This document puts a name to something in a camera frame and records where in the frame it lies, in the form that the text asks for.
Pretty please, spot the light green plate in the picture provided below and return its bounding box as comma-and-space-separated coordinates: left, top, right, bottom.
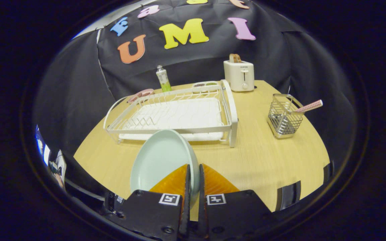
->
130, 129, 200, 202

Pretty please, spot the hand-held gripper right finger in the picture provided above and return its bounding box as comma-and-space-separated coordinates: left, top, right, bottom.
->
198, 163, 274, 240

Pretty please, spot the clear bottle with green liquid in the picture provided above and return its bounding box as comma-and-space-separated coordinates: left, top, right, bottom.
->
156, 65, 172, 93

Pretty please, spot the spoon with pink checkered handle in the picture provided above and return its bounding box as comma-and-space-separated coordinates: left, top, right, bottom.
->
289, 99, 323, 115

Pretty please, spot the metal wire basket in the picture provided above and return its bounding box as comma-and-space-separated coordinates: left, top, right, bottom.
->
267, 94, 304, 139

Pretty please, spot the pink plate with food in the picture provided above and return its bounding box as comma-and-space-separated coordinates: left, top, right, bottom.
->
128, 88, 154, 103

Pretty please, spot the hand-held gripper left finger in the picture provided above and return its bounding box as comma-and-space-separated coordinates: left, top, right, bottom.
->
104, 164, 191, 241

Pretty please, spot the black backdrop cloth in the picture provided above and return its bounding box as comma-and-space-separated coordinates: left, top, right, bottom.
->
32, 0, 358, 158

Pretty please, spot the dark chair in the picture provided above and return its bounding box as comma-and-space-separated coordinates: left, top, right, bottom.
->
276, 181, 302, 212

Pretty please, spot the white wire dish rack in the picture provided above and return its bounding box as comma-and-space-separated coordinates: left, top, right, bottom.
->
103, 79, 239, 148

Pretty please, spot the white divided condiment dish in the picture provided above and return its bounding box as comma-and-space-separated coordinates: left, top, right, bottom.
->
192, 81, 219, 93

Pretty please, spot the cream toaster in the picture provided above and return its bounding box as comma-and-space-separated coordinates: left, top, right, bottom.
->
223, 60, 255, 92

